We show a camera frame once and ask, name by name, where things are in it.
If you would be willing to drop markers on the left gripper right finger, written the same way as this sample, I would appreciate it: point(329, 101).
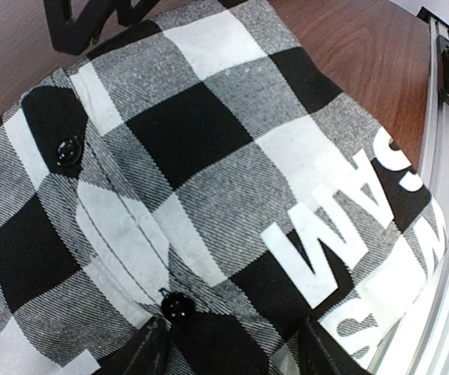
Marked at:
point(320, 354)

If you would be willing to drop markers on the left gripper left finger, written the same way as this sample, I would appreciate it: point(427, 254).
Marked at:
point(146, 351)

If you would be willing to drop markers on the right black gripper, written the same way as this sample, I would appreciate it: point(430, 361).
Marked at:
point(76, 35)

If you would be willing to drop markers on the black white checkered shirt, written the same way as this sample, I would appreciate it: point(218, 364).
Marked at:
point(211, 176)

